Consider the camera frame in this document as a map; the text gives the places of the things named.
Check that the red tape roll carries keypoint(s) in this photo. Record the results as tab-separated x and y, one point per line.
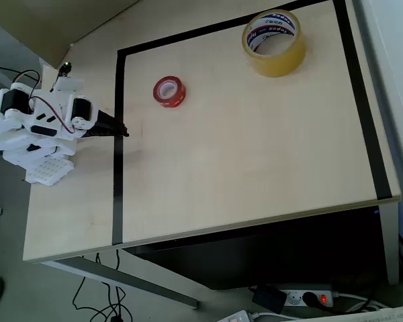
169	91

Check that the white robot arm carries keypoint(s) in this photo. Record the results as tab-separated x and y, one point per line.
6	141

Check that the yellow tape roll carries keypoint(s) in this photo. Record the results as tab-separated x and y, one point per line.
282	62

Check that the controller board with green light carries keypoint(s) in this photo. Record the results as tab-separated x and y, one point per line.
67	82

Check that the grey table crossbar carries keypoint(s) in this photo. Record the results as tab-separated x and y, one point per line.
127	278

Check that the white power strip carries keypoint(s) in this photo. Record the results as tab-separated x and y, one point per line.
236	317

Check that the black power adapter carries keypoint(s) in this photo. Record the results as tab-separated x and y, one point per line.
268	299

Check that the grey power strip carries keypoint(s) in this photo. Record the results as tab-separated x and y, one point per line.
295	298

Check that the black round plug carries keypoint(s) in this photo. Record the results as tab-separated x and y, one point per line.
309	298

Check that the grey table leg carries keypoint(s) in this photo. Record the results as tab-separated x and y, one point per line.
389	241

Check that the white perforated base plate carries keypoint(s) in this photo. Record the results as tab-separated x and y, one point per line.
48	171

